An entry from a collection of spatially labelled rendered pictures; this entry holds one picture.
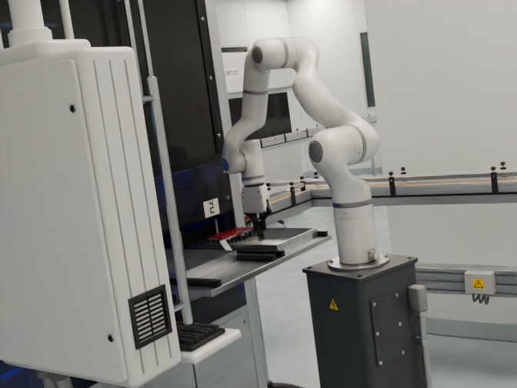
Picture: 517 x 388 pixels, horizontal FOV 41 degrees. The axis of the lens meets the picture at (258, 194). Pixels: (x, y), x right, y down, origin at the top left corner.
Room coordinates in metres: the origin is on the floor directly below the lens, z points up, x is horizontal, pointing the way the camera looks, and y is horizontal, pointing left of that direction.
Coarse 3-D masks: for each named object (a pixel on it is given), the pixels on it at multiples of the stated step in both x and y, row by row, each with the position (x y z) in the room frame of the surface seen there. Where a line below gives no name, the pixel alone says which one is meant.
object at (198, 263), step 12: (168, 252) 2.43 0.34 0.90; (192, 252) 2.36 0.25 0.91; (204, 252) 2.33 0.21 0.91; (216, 252) 2.30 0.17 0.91; (228, 252) 2.26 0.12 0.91; (168, 264) 2.32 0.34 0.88; (192, 264) 2.28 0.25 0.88; (204, 264) 2.12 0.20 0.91; (216, 264) 2.16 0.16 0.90; (228, 264) 2.21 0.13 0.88; (192, 276) 2.07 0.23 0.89
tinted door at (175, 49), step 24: (120, 0) 2.34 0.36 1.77; (144, 0) 2.43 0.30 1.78; (168, 0) 2.53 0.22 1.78; (192, 0) 2.64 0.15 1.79; (168, 24) 2.52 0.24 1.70; (192, 24) 2.62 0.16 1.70; (168, 48) 2.50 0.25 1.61; (192, 48) 2.61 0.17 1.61; (144, 72) 2.39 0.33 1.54; (168, 72) 2.49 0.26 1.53; (192, 72) 2.59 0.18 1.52; (168, 96) 2.47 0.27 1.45; (192, 96) 2.58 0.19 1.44; (168, 120) 2.46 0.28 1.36; (192, 120) 2.56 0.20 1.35; (168, 144) 2.44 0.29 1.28; (192, 144) 2.55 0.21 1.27
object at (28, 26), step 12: (12, 0) 1.63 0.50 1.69; (24, 0) 1.63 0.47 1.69; (36, 0) 1.65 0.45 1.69; (12, 12) 1.64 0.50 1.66; (24, 12) 1.63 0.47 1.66; (36, 12) 1.64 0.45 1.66; (12, 24) 1.65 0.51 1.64; (24, 24) 1.63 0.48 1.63; (36, 24) 1.64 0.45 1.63; (12, 36) 1.62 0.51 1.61; (24, 36) 1.61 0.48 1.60; (36, 36) 1.62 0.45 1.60; (48, 36) 1.65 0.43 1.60
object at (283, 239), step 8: (256, 232) 2.62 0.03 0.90; (264, 232) 2.59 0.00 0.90; (272, 232) 2.57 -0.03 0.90; (280, 232) 2.55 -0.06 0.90; (288, 232) 2.53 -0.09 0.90; (296, 232) 2.51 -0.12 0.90; (304, 232) 2.39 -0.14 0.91; (312, 232) 2.43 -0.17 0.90; (256, 240) 2.53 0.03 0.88; (264, 240) 2.51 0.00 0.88; (272, 240) 2.49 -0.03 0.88; (280, 240) 2.48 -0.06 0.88; (288, 240) 2.30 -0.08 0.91; (296, 240) 2.34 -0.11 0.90; (304, 240) 2.38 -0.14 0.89; (208, 248) 2.43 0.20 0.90; (216, 248) 2.41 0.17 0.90; (232, 248) 2.36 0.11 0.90; (240, 248) 2.34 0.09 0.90; (248, 248) 2.32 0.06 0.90; (256, 248) 2.30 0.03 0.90; (264, 248) 2.28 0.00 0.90; (272, 248) 2.26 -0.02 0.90; (280, 248) 2.26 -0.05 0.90; (288, 248) 2.30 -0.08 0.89
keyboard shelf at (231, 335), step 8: (224, 328) 1.80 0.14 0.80; (224, 336) 1.73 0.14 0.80; (232, 336) 1.74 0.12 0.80; (240, 336) 1.77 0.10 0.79; (208, 344) 1.69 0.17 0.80; (216, 344) 1.69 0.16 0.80; (224, 344) 1.71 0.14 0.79; (184, 352) 1.65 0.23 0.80; (192, 352) 1.65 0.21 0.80; (200, 352) 1.64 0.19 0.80; (208, 352) 1.66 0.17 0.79; (184, 360) 1.63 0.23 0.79; (192, 360) 1.62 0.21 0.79; (200, 360) 1.63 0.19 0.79
